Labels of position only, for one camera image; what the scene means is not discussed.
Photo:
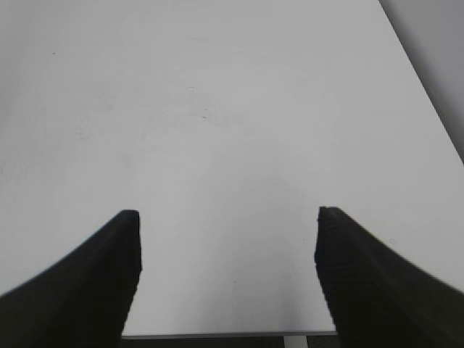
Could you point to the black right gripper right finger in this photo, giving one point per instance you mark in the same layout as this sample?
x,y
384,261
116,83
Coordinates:
x,y
377,298

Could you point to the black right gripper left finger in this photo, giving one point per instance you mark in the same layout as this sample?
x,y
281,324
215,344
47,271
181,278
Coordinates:
x,y
84,299

